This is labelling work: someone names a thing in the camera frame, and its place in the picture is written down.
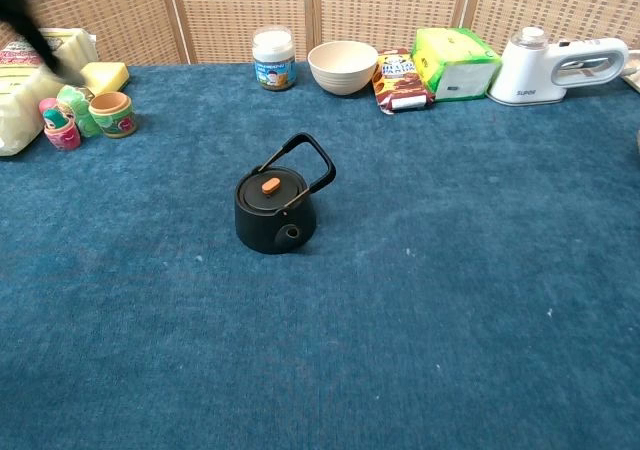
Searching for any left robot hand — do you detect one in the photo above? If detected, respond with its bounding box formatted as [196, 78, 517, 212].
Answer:
[0, 0, 87, 87]

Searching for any black lid with orange knob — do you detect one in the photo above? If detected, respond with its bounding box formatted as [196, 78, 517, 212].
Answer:
[236, 167, 309, 214]

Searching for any yellow-green scouring pad pack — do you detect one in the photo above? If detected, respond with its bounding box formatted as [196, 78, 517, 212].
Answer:
[0, 27, 99, 158]

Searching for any green nesting doll top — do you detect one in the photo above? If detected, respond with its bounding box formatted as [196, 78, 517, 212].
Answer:
[56, 85, 104, 139]

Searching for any yellow sponge block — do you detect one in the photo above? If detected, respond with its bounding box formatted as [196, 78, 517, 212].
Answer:
[74, 61, 131, 99]

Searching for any small teal-headed pink nesting doll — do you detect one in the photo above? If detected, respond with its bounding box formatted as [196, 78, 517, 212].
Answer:
[42, 108, 82, 152]

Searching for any open green nesting doll base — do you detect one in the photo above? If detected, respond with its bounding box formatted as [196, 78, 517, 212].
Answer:
[88, 91, 138, 140]

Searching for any woven rattan folding screen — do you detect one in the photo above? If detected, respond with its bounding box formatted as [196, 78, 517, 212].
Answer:
[0, 0, 640, 66]

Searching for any white jar blue label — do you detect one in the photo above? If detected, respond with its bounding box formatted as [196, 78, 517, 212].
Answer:
[251, 25, 297, 92]

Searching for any beige ribbed bowl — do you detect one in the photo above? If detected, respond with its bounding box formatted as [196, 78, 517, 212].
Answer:
[306, 40, 380, 96]

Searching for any Hello Panda snack pack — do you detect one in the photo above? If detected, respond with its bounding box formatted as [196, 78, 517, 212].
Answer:
[370, 47, 436, 116]

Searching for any green tissue pack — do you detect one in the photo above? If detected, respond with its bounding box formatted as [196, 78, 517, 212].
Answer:
[411, 26, 503, 103]

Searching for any blue tablecloth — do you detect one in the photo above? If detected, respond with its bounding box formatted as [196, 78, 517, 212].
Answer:
[0, 62, 640, 450]

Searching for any white handheld garment steamer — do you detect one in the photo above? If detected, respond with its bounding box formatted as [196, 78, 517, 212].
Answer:
[487, 26, 631, 107]

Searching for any black teapot with handle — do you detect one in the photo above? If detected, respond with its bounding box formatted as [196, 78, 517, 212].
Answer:
[233, 132, 337, 256]

